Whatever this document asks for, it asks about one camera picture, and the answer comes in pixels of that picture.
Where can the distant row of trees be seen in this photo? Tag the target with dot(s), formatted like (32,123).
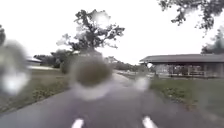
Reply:
(123,65)

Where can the large overhanging tree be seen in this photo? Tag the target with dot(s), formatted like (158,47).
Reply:
(203,13)

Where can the dark green bush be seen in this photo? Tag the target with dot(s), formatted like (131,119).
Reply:
(61,60)

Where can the grass verge with dry patches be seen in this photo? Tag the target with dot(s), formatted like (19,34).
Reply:
(40,86)

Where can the grey asphalt path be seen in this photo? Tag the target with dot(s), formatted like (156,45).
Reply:
(116,111)

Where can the low building with pale roof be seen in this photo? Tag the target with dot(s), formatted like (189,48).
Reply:
(33,61)

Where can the open shelter with flat roof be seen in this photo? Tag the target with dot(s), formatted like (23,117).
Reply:
(186,64)

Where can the green grass lawn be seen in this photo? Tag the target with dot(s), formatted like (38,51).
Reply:
(190,91)

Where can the robot's own part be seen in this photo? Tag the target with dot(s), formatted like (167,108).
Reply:
(148,122)
(77,123)

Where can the tall spreading tree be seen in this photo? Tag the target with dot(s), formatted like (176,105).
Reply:
(91,33)

